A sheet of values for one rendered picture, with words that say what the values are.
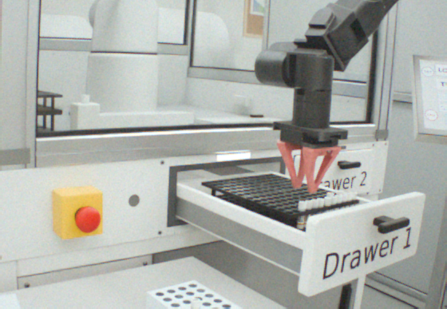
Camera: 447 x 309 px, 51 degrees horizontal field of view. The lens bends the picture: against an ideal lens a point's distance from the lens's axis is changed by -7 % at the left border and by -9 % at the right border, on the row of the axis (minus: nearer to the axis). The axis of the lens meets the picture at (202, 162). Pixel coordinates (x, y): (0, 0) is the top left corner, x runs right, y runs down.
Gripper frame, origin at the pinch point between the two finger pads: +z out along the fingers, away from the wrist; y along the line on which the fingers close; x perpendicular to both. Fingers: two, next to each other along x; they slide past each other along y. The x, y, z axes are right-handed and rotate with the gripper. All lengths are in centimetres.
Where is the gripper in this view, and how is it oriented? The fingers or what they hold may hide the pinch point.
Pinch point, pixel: (305, 184)
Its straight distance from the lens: 77.5
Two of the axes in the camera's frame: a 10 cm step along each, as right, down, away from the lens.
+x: -8.2, 0.8, -5.7
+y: -5.8, -2.1, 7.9
